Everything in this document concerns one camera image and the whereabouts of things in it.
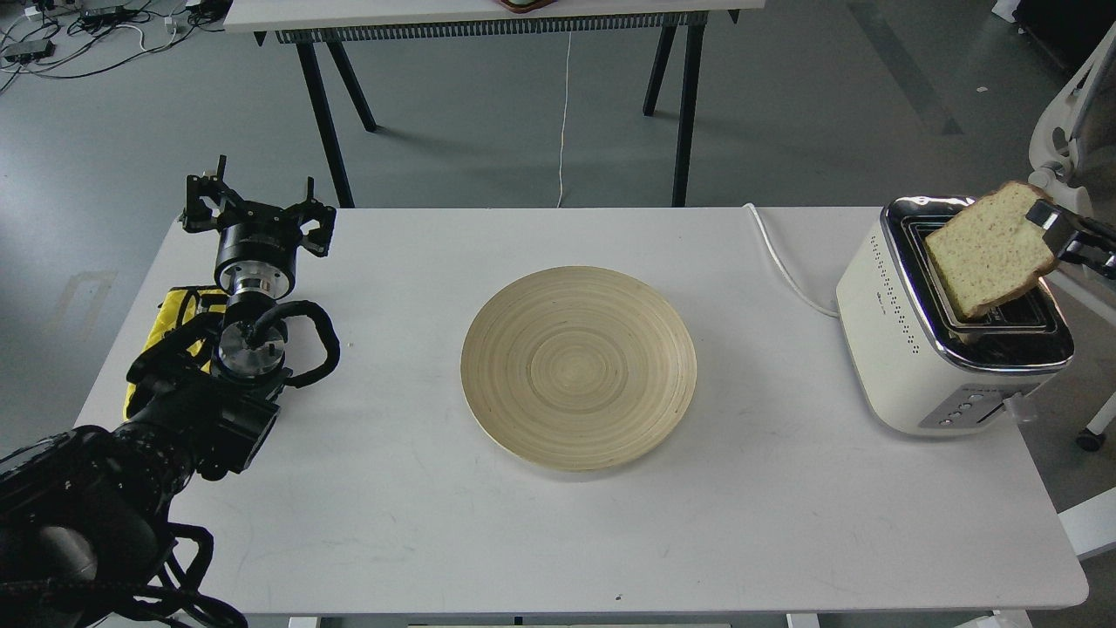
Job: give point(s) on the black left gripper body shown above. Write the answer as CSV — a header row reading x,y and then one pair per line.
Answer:
x,y
258,254

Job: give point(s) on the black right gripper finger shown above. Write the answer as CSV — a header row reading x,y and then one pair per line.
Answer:
x,y
1075,239

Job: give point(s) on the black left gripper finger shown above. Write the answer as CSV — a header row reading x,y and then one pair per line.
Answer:
x,y
210,204
309,223

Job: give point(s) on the slice of bread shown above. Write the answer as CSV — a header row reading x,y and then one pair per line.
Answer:
x,y
990,253

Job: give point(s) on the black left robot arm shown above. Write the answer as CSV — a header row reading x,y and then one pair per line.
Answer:
x,y
87,531

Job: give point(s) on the cream and chrome toaster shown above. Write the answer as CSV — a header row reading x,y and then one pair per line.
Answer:
x,y
922,369

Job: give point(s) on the white office chair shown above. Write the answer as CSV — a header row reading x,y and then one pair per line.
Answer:
x,y
1071,148

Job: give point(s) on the yellow cloth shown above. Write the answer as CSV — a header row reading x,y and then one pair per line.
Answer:
x,y
179,306

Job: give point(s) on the white background table black legs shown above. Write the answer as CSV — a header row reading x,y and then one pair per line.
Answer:
x,y
331,24

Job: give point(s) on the round wooden plate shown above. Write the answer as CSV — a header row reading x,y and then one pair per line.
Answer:
x,y
578,368

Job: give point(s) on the brown object on background table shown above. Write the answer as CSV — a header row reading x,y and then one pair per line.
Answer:
x,y
524,6

